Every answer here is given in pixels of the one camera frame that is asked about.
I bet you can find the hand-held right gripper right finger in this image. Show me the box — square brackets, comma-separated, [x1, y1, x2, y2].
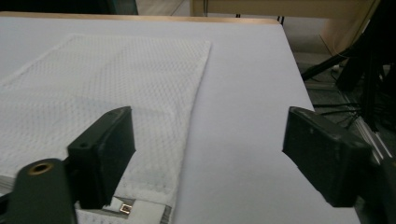
[281, 105, 374, 208]

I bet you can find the black floor cable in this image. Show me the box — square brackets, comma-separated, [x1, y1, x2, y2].
[312, 102, 362, 129]

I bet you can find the white waffle towel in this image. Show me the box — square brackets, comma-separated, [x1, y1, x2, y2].
[0, 33, 213, 224]

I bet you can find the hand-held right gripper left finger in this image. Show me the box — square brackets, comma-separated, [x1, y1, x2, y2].
[64, 105, 137, 210]

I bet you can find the silver metal rail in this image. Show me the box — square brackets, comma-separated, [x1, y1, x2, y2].
[342, 92, 394, 163]

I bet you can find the dark green furniture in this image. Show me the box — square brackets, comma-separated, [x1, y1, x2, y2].
[0, 0, 139, 16]

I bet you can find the black tripod stand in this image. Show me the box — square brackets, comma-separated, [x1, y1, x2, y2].
[300, 0, 396, 133]

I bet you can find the light wooden desk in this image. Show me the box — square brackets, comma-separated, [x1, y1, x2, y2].
[190, 0, 381, 56]

